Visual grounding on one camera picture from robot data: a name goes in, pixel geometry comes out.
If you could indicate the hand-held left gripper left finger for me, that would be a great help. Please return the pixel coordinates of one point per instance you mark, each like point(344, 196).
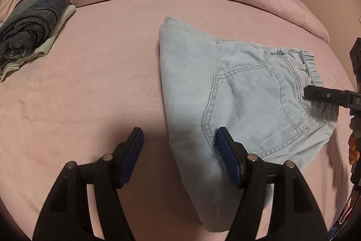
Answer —
point(132, 146)

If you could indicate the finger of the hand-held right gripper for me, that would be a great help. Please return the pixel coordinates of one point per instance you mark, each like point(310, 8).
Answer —
point(324, 95)

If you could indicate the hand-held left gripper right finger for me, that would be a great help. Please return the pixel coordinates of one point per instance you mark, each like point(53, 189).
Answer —
point(225, 147)

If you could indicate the light blue denim pants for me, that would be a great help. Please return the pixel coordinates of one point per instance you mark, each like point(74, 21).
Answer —
point(191, 88)

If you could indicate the person's right hand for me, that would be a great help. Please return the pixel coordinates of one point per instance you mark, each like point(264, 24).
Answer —
point(354, 145)

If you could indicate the pink bed sheet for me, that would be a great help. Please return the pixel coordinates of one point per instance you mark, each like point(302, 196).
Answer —
point(84, 83)

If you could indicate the colourful printed packets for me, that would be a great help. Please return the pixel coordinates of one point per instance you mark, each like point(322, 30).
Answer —
point(347, 210)

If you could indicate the folded pale green garment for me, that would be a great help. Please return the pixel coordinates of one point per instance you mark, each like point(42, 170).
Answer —
point(56, 35)

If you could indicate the folded dark denim jeans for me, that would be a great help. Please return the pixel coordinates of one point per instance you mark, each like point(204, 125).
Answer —
point(31, 18)

